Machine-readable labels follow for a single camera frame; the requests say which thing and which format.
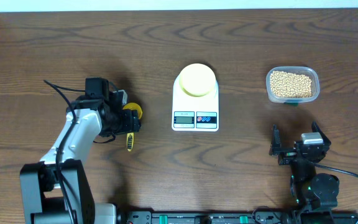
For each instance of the pale yellow bowl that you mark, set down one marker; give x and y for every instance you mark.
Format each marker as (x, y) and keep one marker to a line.
(197, 80)

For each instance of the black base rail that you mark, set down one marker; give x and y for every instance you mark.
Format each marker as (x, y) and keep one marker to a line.
(262, 216)

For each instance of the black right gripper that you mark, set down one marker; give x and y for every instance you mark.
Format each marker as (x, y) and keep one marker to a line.
(275, 149)

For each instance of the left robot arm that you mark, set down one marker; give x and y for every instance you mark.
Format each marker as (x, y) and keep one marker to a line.
(56, 189)

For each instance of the clear container of soybeans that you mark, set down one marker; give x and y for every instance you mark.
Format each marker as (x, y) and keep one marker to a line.
(293, 85)

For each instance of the yellow measuring scoop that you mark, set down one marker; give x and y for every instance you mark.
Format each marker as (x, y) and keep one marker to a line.
(130, 136)

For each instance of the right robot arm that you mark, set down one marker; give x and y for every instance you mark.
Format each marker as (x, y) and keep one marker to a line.
(315, 193)

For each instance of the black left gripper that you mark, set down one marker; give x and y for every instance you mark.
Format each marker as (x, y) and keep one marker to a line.
(130, 121)

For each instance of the white kitchen scale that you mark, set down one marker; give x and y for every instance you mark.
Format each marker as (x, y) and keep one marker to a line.
(190, 113)

